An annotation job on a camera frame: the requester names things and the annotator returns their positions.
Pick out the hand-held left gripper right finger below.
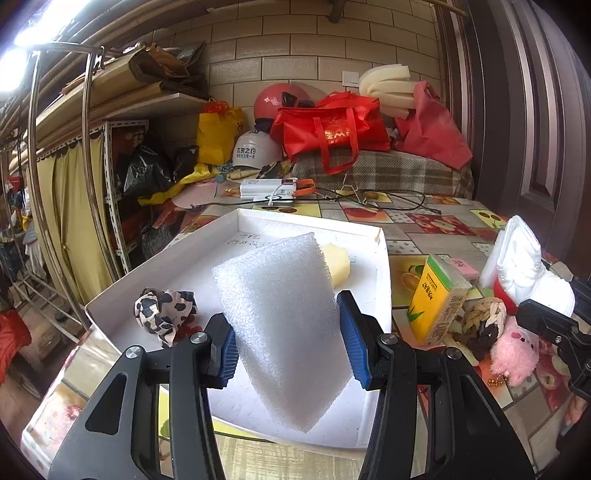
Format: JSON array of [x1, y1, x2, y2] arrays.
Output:
[[336, 290, 536, 480]]

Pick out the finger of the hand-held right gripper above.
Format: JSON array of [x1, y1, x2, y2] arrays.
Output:
[[515, 299, 591, 402], [570, 276, 591, 319]]

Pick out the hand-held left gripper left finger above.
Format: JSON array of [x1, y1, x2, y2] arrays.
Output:
[[48, 313, 238, 480]]

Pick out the white foam block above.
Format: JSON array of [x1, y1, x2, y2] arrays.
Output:
[[211, 232, 354, 433]]

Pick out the white shallow cardboard box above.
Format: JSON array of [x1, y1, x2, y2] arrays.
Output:
[[84, 208, 393, 449]]

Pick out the yellow green tissue pack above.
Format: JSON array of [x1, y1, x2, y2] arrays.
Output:
[[407, 254, 472, 347]]

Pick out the pink tissue pack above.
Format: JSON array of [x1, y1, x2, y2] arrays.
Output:
[[447, 257, 481, 280]]

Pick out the pink plush toy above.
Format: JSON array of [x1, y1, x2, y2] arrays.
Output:
[[489, 318, 541, 388]]

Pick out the pale yellow sponge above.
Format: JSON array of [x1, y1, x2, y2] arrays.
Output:
[[322, 243, 353, 288]]

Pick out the leopard print scrunchie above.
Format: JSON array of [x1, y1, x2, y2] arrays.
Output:
[[134, 287, 198, 348]]

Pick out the pink round mat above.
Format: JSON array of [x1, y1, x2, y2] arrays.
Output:
[[173, 178, 241, 210]]

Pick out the white power bank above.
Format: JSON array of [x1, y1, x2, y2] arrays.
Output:
[[239, 178, 298, 201]]

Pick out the plaid blanket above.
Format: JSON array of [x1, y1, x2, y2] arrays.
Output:
[[293, 148, 475, 199]]

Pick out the yellow cloth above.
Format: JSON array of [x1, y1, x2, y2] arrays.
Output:
[[139, 161, 218, 206]]

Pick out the brown wooden door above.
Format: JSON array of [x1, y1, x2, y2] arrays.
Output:
[[436, 0, 591, 282]]

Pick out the small black plastic bag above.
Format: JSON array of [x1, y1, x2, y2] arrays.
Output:
[[173, 145, 199, 183]]

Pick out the yellow curtain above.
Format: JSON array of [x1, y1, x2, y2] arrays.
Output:
[[28, 134, 116, 305]]

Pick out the large black plastic bag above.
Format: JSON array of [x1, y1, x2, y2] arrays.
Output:
[[121, 143, 174, 199]]

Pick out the white helmet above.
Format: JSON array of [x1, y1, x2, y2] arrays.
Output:
[[230, 130, 283, 169]]

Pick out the red tote bag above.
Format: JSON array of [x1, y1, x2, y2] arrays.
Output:
[[270, 91, 392, 175]]

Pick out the red cloth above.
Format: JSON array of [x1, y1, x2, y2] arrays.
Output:
[[0, 309, 32, 384]]

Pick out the yellow shopping bag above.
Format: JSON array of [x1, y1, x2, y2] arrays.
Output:
[[196, 102, 246, 164]]

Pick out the red plastic bag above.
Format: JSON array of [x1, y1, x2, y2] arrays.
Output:
[[393, 80, 474, 169]]

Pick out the red helmet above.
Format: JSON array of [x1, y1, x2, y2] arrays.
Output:
[[253, 83, 315, 132]]

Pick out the cream foam pile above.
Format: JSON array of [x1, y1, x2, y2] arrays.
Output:
[[358, 65, 419, 118]]

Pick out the stack of wooden planks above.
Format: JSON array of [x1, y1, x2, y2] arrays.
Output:
[[60, 60, 208, 121]]

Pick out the chrome clothes rack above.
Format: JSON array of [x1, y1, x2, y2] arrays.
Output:
[[25, 41, 121, 333]]

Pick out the brown bags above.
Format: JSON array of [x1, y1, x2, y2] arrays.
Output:
[[128, 41, 208, 97]]

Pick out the braided rope toy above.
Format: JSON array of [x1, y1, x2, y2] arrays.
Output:
[[450, 295, 509, 365]]

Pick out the black cable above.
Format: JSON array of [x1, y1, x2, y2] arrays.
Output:
[[203, 188, 441, 215]]

